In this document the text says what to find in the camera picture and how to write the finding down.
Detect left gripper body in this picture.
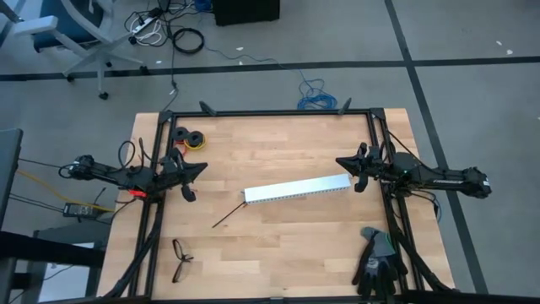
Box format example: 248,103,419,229
156,155,189,190

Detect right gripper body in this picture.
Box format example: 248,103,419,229
364,145,392,183

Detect black zip tie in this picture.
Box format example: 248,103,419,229
211,200,247,230

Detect white raceway cover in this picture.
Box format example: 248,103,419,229
243,173,353,203

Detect white perforated cable raceway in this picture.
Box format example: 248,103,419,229
243,185,353,206

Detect black-rimmed eyeglasses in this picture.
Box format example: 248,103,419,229
170,237,196,285

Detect grey and black work glove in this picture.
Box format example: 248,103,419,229
351,226,409,299

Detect black power adapter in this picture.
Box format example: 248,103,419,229
62,202,95,219

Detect black side bench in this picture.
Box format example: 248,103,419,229
0,219,111,304

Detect white power strip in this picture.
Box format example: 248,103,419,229
129,11,165,38

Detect black computer tower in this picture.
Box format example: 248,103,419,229
211,0,281,27

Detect grey chair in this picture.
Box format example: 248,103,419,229
0,0,149,101

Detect black angled frame bracket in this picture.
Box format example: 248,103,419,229
197,100,218,117
336,96,354,117

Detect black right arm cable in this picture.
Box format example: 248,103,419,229
384,128,442,224

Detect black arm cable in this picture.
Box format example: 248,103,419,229
116,137,147,171
384,128,442,224

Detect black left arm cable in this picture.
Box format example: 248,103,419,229
116,137,147,171

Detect coiled blue floor cable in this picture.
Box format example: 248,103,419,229
276,62,338,111

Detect yellow floor cable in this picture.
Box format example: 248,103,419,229
15,168,116,213

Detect coiled black floor cable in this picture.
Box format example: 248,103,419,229
171,26,207,56

